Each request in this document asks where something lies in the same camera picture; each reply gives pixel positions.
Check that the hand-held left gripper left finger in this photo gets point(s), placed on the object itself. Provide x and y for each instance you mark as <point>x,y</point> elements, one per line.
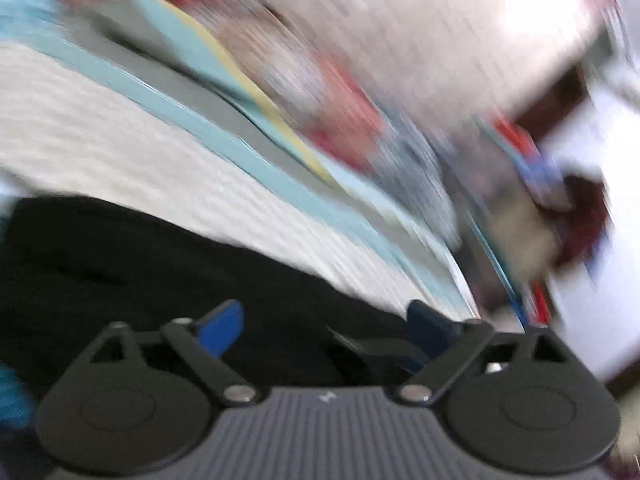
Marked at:
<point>221,331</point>

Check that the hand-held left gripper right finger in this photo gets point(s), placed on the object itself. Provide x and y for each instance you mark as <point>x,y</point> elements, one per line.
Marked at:
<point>429,326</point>

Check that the black pants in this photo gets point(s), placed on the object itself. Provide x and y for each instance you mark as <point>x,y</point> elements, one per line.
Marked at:
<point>150,270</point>

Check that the blue white patterned pillow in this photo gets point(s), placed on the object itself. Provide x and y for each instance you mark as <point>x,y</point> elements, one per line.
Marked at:
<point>421,180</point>

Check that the printed patterned blanket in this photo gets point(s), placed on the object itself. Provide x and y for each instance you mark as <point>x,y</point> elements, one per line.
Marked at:
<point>100,125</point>

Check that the red floral cloth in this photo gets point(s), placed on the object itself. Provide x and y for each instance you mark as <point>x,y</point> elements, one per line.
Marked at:
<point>330,100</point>

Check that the teal checked bedsheet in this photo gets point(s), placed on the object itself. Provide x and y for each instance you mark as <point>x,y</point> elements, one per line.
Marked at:
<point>210,55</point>

